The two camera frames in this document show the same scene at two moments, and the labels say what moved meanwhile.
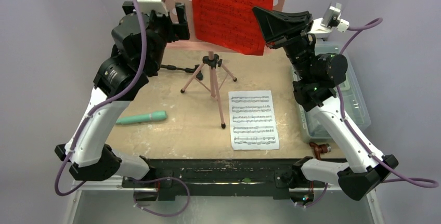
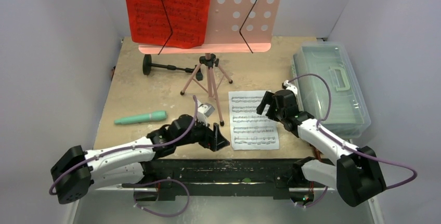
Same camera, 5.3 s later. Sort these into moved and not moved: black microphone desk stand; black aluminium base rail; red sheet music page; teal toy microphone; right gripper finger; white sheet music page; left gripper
Moved: right gripper finger; left gripper; red sheet music page
Not moved: teal toy microphone; white sheet music page; black microphone desk stand; black aluminium base rail
